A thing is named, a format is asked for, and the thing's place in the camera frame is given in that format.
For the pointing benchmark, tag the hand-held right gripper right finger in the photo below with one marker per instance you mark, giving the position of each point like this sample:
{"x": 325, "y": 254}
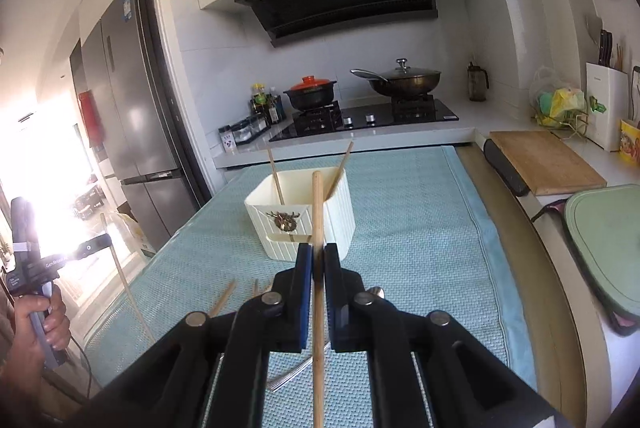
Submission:
{"x": 332, "y": 298}

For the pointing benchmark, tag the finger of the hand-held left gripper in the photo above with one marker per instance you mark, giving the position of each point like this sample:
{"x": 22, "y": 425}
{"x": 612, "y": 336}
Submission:
{"x": 92, "y": 247}

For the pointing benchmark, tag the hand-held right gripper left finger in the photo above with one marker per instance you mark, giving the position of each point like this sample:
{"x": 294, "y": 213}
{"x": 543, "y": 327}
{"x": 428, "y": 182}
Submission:
{"x": 305, "y": 298}

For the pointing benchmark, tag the metal spoon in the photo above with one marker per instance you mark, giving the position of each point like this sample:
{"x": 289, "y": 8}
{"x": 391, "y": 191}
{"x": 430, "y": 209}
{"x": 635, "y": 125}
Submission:
{"x": 376, "y": 292}

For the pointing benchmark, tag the wooden chopstick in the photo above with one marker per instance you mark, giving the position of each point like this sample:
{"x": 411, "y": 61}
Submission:
{"x": 317, "y": 218}
{"x": 125, "y": 280}
{"x": 341, "y": 167}
{"x": 222, "y": 298}
{"x": 275, "y": 178}

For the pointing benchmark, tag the white ribbed utensil holder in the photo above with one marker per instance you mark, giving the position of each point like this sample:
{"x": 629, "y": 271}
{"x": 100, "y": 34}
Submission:
{"x": 340, "y": 218}

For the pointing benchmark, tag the metal fork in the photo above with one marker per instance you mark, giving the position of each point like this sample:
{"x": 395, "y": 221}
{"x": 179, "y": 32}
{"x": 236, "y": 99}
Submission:
{"x": 287, "y": 378}

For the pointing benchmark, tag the person's left forearm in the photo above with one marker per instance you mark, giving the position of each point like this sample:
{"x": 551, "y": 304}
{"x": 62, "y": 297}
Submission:
{"x": 17, "y": 388}

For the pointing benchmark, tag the person's left hand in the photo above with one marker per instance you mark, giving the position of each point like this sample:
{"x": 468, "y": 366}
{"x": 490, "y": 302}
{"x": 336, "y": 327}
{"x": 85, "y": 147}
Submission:
{"x": 57, "y": 323}

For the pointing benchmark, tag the white sack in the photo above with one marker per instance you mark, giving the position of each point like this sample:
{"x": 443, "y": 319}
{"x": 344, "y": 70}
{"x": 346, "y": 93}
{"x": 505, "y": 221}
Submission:
{"x": 132, "y": 233}

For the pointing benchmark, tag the teal woven table mat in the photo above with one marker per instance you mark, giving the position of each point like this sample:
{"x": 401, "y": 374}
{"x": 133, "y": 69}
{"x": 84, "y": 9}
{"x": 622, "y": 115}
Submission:
{"x": 400, "y": 233}

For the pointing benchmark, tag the grey refrigerator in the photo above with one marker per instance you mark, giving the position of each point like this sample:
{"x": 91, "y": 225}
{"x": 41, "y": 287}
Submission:
{"x": 135, "y": 107}

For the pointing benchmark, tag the row of spice jars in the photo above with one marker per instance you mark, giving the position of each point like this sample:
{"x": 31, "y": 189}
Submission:
{"x": 242, "y": 132}

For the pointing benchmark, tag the black gas stove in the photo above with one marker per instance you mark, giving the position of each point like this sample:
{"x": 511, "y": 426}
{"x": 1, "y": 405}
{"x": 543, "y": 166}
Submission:
{"x": 380, "y": 117}

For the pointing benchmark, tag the dark sauce bottle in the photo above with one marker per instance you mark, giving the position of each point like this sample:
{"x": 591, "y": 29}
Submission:
{"x": 276, "y": 110}

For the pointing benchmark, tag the black clay pot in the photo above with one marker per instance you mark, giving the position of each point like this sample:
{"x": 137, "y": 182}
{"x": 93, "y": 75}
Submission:
{"x": 310, "y": 100}

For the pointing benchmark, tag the yellow-capped sauce bottle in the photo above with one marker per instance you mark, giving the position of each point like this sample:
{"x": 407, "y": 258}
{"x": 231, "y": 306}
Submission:
{"x": 259, "y": 97}

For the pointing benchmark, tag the red clay pot lid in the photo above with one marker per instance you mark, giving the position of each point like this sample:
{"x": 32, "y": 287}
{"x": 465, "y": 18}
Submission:
{"x": 310, "y": 82}

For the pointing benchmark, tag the dark metal wok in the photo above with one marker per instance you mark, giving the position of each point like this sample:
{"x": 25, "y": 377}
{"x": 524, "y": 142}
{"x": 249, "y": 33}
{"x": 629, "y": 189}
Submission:
{"x": 405, "y": 86}

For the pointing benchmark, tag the glass wok lid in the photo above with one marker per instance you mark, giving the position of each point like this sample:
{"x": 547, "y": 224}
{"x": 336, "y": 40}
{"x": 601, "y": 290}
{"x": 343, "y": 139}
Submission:
{"x": 402, "y": 70}

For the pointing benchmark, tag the wooden cutting board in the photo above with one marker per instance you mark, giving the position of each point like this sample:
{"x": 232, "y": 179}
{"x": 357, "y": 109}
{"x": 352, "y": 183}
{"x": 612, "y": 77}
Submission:
{"x": 545, "y": 162}

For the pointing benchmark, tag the brown glass pitcher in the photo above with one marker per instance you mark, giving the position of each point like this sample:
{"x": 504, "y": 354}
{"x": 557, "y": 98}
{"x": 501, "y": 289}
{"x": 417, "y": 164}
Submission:
{"x": 477, "y": 82}

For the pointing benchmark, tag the green electric griddle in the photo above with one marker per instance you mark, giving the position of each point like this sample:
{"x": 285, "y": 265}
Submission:
{"x": 605, "y": 238}

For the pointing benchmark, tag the plastic bag with yellow contents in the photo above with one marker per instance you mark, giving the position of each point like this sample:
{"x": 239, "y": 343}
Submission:
{"x": 562, "y": 102}

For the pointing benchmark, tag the white knife block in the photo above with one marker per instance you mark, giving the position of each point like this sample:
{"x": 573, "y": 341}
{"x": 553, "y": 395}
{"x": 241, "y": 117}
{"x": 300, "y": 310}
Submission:
{"x": 607, "y": 107}

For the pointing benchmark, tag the yellow snack packet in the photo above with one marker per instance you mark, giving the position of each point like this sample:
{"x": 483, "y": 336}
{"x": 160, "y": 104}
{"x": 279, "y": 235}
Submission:
{"x": 631, "y": 140}

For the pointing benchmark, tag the metal spatula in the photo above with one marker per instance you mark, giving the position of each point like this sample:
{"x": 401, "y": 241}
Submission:
{"x": 593, "y": 30}

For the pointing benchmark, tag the dark door frame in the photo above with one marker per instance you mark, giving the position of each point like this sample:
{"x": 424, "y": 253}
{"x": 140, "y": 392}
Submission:
{"x": 165, "y": 82}

